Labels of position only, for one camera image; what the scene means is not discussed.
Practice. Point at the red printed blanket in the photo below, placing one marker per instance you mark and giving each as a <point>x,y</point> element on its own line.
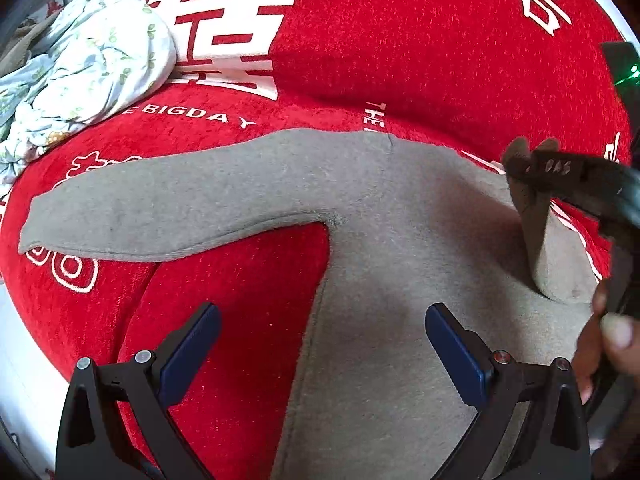
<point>380,45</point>

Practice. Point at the person's right hand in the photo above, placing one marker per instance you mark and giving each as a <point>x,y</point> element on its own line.
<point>612,327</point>

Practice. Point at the brown cloth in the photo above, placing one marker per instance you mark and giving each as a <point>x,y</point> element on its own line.
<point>22,42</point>

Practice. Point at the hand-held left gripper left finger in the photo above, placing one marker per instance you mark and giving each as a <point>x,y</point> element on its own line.
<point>192,355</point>

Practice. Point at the white floral cloth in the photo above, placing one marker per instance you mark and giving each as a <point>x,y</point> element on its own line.
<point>100,55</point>

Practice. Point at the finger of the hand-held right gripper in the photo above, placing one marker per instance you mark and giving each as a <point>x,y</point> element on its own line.
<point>516,160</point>
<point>570,170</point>

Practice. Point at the grey small shirt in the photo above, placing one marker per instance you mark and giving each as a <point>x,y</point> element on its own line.
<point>400,240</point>

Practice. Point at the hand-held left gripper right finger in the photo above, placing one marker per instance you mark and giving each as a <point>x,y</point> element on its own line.
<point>456,355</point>

